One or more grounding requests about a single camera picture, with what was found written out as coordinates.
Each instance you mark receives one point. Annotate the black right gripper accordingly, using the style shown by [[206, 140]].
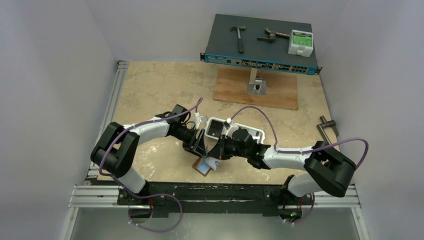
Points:
[[223, 147]]

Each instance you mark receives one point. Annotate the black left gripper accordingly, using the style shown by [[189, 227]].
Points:
[[200, 150]]

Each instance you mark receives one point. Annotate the white credit card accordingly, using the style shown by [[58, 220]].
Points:
[[213, 163]]

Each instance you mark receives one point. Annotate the brown leather card holder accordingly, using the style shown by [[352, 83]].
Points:
[[201, 167]]

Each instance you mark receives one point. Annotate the white plastic basket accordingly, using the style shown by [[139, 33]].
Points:
[[257, 134]]

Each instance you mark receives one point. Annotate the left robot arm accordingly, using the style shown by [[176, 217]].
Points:
[[115, 150]]

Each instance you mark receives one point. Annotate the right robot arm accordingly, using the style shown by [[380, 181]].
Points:
[[326, 168]]

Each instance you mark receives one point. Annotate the plywood base board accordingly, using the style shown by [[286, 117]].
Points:
[[272, 90]]

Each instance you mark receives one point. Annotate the small hammer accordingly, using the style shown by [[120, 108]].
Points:
[[240, 44]]

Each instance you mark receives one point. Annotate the white green electrical module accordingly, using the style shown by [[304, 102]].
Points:
[[301, 43]]

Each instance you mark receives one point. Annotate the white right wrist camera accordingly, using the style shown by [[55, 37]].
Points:
[[229, 126]]

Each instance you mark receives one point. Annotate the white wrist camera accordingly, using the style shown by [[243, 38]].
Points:
[[229, 126], [199, 120]]

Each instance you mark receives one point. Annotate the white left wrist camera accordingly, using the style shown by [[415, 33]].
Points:
[[199, 120]]

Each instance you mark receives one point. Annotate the silver metal stand bracket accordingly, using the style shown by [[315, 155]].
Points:
[[256, 85]]

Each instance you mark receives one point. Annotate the aluminium frame rail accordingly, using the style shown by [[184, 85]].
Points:
[[122, 67]]

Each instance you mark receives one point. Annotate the blue network switch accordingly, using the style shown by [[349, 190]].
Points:
[[244, 42]]

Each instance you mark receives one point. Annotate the metal T-handle tool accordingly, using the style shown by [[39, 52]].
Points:
[[327, 124]]

